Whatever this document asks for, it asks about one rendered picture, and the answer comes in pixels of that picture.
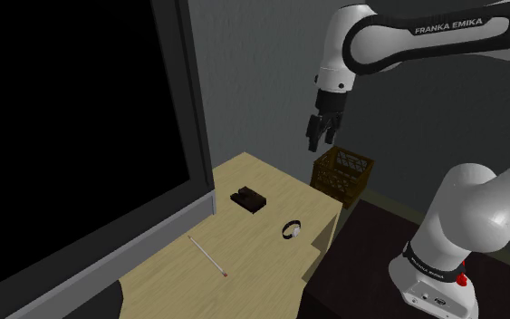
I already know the large dark window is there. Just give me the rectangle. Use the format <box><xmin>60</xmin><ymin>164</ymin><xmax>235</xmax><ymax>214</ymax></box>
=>
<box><xmin>0</xmin><ymin>0</ymin><xmax>217</xmax><ymax>319</ymax></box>

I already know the white pencil with red tip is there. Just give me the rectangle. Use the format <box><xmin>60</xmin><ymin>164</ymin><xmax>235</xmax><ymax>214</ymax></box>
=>
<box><xmin>187</xmin><ymin>235</ymin><xmax>229</xmax><ymax>278</ymax></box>

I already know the black flat box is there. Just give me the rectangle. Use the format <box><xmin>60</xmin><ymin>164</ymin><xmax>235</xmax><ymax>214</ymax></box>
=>
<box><xmin>229</xmin><ymin>186</ymin><xmax>267</xmax><ymax>216</ymax></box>

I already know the light wooden desk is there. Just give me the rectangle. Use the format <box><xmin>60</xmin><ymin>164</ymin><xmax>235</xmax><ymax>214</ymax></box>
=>
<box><xmin>62</xmin><ymin>151</ymin><xmax>344</xmax><ymax>319</ymax></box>

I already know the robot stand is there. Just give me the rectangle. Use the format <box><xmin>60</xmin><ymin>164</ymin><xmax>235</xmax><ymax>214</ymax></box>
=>
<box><xmin>297</xmin><ymin>199</ymin><xmax>510</xmax><ymax>319</ymax></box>

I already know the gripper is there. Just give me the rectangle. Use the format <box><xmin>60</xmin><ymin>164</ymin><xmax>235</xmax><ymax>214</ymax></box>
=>
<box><xmin>305</xmin><ymin>89</ymin><xmax>349</xmax><ymax>153</ymax></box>

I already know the black wristwatch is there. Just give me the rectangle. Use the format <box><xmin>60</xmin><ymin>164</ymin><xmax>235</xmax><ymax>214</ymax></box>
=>
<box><xmin>281</xmin><ymin>220</ymin><xmax>303</xmax><ymax>241</ymax></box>

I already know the brown lattice crate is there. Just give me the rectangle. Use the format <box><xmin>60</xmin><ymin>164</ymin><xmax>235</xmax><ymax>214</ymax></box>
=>
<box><xmin>310</xmin><ymin>145</ymin><xmax>375</xmax><ymax>210</ymax></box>

